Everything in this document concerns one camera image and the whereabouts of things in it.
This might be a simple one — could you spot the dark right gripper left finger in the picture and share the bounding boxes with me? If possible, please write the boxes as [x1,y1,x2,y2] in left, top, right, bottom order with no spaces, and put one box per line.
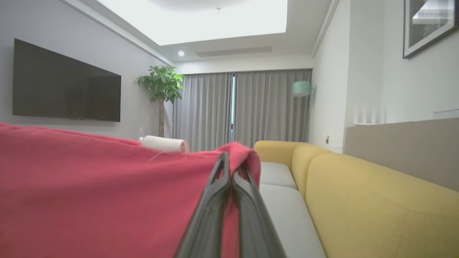
[176,152,232,258]

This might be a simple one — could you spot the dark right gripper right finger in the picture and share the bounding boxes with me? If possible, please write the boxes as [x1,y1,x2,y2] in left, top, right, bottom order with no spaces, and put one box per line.
[232,162,287,258]

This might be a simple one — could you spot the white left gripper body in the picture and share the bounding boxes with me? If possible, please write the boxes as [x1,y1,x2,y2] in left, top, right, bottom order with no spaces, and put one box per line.
[143,135,190,153]

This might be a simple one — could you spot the red white sports shorts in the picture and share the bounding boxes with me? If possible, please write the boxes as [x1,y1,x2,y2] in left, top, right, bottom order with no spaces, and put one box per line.
[0,122,261,258]

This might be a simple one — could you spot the grey sofa seat cushion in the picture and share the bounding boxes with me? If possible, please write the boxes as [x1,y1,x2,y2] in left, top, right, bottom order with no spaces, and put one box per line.
[260,162,297,190]
[259,185,327,258]

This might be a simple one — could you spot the grey curtain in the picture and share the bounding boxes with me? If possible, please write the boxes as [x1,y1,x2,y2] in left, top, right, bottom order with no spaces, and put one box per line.
[174,73,233,153]
[234,69,312,148]

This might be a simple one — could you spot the green indoor tree plant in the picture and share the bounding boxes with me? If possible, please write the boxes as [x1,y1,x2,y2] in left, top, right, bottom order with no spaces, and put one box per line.
[136,66,185,139]

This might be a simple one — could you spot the ceiling air vent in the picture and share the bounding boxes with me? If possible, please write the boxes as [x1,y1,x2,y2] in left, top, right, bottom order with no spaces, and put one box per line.
[196,46,273,58]

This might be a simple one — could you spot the wide yellow sofa back cushion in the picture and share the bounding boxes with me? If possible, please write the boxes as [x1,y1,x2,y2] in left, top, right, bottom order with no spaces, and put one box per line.
[306,153,459,258]

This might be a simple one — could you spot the mint floor lamp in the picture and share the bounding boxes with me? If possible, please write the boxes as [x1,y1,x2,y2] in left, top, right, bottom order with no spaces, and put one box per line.
[291,81,313,144]

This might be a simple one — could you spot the white slatted ledge ornament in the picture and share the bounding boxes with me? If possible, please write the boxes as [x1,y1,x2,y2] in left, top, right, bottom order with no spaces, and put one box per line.
[353,106,387,126]

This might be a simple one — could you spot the beige partition panel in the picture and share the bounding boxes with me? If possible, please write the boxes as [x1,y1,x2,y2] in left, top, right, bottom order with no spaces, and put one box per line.
[344,118,459,192]

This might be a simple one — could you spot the black wall television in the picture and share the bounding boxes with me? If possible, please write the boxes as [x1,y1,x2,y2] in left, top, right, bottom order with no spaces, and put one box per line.
[13,38,122,122]

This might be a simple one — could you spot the framed wall picture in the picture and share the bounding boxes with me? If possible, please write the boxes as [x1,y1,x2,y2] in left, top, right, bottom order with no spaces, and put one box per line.
[403,0,459,59]

